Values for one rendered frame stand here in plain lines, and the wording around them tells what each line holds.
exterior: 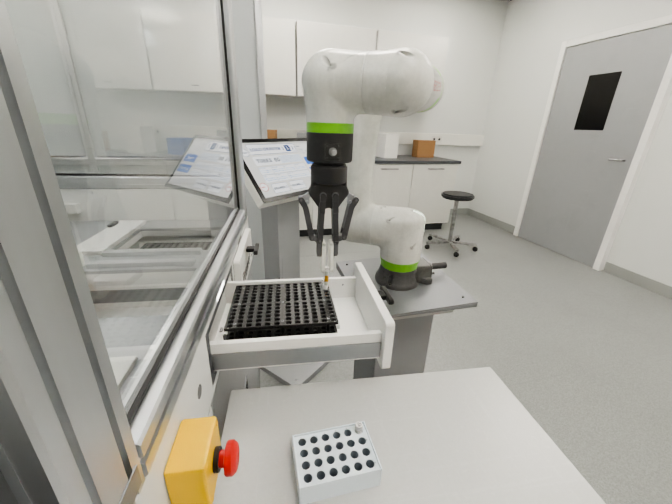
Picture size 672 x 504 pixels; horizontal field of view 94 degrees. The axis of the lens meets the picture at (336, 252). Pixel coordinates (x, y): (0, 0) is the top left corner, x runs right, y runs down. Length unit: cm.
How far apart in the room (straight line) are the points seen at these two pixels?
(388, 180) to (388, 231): 296
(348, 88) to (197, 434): 56
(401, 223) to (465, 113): 431
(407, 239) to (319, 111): 50
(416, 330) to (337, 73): 82
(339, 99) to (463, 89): 459
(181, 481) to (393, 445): 34
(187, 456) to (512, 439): 53
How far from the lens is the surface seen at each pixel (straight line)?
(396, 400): 71
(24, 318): 25
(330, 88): 61
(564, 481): 71
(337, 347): 64
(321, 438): 60
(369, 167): 101
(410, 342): 114
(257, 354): 64
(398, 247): 98
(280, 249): 162
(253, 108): 225
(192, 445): 47
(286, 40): 398
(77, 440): 30
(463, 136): 515
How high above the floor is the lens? 127
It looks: 22 degrees down
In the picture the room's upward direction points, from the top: 2 degrees clockwise
